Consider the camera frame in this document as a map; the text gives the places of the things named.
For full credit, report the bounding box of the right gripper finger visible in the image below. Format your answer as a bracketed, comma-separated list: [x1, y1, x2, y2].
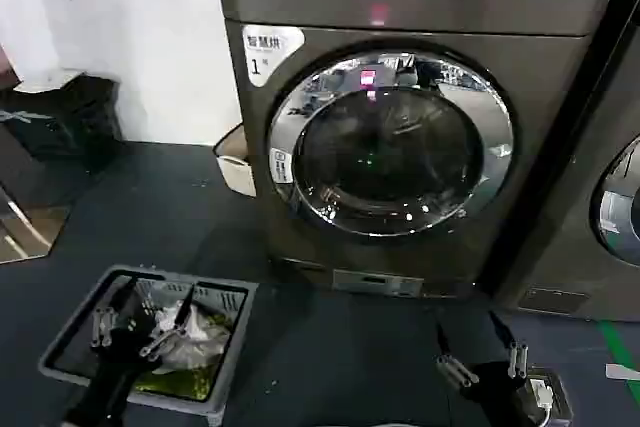
[488, 311, 530, 380]
[433, 319, 480, 388]

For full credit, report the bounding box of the grey plastic laundry basket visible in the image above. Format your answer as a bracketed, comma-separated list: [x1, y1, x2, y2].
[38, 264, 259, 426]

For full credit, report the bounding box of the green cloth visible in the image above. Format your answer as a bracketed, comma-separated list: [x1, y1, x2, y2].
[132, 310, 237, 402]

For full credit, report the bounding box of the round glass dryer door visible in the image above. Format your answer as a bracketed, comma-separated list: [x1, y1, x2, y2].
[267, 49, 517, 249]

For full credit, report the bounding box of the round chrome-rimmed dryer door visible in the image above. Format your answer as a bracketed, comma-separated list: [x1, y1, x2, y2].
[589, 135, 640, 266]

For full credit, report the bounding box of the black waste bin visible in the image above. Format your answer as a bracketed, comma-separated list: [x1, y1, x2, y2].
[0, 70, 124, 169]

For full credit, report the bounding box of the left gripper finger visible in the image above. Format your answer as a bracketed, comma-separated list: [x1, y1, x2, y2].
[89, 282, 137, 349]
[138, 284, 197, 362]

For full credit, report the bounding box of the white paper scrap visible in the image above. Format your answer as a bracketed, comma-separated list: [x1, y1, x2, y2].
[605, 361, 640, 382]

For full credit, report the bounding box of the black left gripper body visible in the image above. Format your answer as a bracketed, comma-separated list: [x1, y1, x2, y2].
[91, 315, 154, 391]

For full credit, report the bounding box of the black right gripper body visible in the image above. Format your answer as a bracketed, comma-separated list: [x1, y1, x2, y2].
[468, 360, 532, 427]

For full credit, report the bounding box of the grey dryer without label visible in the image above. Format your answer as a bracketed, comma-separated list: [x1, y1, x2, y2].
[492, 11, 640, 323]

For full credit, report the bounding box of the green floor tape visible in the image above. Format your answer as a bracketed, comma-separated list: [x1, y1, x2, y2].
[599, 321, 640, 369]

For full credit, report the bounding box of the white crumpled cloth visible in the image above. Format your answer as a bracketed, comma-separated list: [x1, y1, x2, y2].
[148, 296, 236, 374]

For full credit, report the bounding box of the white cardboard box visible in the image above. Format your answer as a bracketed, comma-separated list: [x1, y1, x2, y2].
[213, 124, 259, 198]

